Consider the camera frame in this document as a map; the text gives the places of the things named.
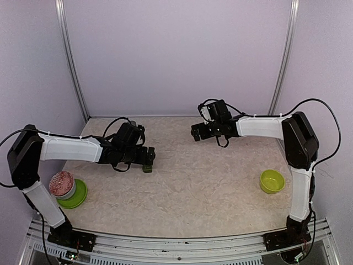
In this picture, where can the right aluminium frame post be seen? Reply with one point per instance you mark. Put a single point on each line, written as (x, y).
(290, 34)

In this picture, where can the front aluminium rail base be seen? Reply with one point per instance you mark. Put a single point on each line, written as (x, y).
(124, 249)

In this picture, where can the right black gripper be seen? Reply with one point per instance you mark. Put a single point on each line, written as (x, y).
(203, 133)

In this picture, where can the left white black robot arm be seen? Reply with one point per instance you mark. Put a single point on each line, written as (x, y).
(32, 146)

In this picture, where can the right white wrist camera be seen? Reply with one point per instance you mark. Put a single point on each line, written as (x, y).
(203, 110)

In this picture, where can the green weekly pill organizer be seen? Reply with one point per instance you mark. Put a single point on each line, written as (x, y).
(147, 169)

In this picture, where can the green plate left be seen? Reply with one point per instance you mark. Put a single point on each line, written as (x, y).
(77, 198)

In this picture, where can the red patterned round tin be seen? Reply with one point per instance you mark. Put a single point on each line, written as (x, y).
(62, 185)

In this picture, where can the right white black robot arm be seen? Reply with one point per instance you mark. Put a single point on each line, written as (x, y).
(225, 188)

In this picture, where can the green bowl right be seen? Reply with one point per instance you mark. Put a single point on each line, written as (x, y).
(271, 181)

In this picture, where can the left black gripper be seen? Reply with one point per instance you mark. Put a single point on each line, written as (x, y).
(151, 156)

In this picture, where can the aluminium frame post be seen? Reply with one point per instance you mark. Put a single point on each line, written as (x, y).
(290, 34)
(61, 15)

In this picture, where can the left aluminium frame post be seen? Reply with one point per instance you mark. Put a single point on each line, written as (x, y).
(61, 15)

